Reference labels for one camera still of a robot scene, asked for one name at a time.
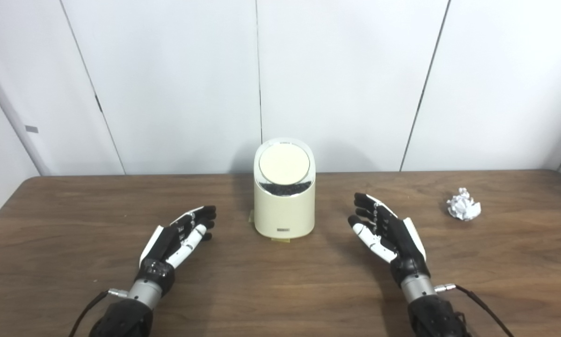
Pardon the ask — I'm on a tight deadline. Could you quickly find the cream-colored bin body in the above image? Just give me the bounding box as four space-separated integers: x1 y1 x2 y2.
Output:
254 138 316 240

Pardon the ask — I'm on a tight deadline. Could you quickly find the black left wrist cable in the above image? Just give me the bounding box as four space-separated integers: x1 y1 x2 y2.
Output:
69 289 129 337

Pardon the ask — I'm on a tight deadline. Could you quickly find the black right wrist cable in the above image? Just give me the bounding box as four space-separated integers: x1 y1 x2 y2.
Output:
435 283 515 337

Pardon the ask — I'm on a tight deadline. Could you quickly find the round cream bin lid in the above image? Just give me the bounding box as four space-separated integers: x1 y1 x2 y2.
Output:
259 143 311 185

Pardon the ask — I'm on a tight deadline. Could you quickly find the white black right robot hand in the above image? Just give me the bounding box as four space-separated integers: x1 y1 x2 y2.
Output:
348 192 431 287

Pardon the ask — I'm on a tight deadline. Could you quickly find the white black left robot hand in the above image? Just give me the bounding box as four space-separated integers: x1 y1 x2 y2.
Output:
135 205 217 295

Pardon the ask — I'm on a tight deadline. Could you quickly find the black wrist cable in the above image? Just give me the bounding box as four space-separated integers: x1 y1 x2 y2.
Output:
69 289 129 337
435 283 515 337

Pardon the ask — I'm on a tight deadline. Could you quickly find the white paper ball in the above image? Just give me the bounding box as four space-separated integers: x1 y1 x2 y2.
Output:
446 188 481 221

